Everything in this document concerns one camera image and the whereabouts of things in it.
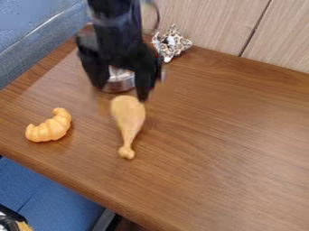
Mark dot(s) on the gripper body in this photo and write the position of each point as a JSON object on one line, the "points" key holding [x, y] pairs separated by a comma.
{"points": [[118, 43]]}

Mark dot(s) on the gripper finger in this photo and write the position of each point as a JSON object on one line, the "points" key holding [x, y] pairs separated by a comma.
{"points": [[95, 73], [145, 84]]}

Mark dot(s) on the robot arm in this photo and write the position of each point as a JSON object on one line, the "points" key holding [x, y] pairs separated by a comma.
{"points": [[114, 10]]}

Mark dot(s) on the silver pot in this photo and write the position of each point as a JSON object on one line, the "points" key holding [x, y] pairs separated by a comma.
{"points": [[120, 79]]}

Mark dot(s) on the yellow toy chicken drumstick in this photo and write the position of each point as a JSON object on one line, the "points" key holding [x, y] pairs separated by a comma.
{"points": [[128, 118]]}

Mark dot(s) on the leopard print cloth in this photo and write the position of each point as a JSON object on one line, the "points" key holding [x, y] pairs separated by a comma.
{"points": [[172, 43]]}

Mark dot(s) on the orange toy croissant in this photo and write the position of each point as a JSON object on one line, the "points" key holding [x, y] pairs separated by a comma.
{"points": [[50, 127]]}

